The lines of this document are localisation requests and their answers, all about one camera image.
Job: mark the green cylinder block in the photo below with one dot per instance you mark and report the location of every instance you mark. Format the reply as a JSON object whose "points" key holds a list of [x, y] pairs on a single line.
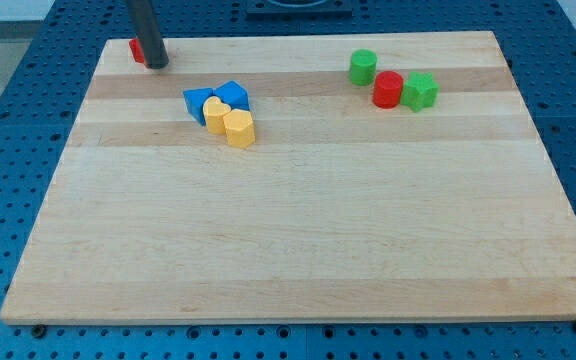
{"points": [[362, 67]]}

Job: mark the red block behind rod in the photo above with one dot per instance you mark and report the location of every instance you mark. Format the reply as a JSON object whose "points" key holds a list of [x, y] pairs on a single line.
{"points": [[136, 51]]}

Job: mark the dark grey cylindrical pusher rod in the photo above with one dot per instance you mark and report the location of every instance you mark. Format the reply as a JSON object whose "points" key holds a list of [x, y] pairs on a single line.
{"points": [[148, 33]]}

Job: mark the wooden board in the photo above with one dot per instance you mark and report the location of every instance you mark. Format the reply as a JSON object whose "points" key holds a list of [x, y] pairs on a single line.
{"points": [[339, 212]]}

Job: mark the yellow heart block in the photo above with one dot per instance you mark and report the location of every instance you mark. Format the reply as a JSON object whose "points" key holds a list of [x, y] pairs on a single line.
{"points": [[214, 111]]}

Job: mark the blue triangle block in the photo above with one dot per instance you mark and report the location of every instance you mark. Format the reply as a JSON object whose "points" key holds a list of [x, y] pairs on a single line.
{"points": [[194, 100]]}

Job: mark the green star block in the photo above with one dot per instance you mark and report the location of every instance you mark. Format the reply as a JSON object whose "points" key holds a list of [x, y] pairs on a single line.
{"points": [[419, 91]]}

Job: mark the red cylinder block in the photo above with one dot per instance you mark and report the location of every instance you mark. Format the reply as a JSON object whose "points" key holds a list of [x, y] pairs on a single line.
{"points": [[387, 89]]}

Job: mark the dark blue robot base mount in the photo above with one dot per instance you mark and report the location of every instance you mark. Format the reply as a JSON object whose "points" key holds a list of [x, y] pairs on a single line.
{"points": [[258, 8]]}

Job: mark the yellow pentagon block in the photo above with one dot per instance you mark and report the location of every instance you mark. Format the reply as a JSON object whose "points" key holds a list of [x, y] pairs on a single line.
{"points": [[239, 127]]}

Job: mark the blue cube block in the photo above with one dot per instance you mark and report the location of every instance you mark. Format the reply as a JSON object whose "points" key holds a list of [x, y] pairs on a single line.
{"points": [[233, 94]]}

